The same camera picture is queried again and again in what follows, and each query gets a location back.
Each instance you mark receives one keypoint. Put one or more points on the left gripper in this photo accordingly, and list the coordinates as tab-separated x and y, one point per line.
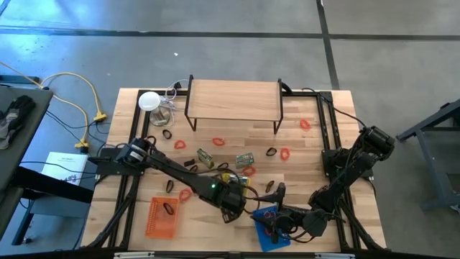
231	203

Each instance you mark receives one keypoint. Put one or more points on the white mushroom lamp brass stem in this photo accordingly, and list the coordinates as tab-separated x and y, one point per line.
149	100

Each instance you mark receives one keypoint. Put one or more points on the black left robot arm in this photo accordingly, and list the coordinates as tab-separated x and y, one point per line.
172	169

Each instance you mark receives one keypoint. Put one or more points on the wooden riser shelf black legs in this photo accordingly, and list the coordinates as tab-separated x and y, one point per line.
233	100

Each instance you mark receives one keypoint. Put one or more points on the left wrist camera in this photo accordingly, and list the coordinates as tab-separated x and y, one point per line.
228	217

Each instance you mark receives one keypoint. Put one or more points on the blue plastic basket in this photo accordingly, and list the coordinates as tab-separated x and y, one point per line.
264	244

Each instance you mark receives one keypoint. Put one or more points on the grey black work glove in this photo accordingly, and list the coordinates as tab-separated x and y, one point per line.
16	115

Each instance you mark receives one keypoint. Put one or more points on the crayon box with colour dots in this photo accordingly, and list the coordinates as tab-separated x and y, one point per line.
244	160

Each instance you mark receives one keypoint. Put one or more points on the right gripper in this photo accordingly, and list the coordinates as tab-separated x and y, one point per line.
291	221

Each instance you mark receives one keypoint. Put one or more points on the black side table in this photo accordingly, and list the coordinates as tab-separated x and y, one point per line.
41	108

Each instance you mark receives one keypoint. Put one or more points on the black aluminium rig frame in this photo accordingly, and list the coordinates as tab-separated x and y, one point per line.
309	94

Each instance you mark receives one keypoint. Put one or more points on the silver metal bracket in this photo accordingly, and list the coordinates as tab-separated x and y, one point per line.
133	255
334	256

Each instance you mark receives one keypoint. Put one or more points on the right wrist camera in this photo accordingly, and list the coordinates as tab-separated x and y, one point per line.
280	190

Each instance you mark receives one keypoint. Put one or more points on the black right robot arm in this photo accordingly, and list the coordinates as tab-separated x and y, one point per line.
345	180

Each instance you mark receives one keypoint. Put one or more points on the orange coil wristband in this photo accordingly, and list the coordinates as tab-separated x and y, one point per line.
175	145
244	171
213	141
281	154
302	124
180	195

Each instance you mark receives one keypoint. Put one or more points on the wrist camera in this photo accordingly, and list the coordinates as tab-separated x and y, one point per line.
228	217
280	190

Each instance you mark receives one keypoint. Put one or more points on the yellow plastic basket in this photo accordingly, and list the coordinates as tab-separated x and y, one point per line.
223	178

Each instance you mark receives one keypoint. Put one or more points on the dark grey metal table frame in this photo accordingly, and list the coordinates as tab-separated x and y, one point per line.
433	169

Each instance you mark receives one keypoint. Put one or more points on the green yellow crayon box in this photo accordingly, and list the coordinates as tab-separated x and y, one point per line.
205	158

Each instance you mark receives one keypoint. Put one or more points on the orange plastic basket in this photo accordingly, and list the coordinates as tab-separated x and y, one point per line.
158	226

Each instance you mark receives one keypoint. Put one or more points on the white paper booklet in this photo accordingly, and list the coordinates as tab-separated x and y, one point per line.
63	167

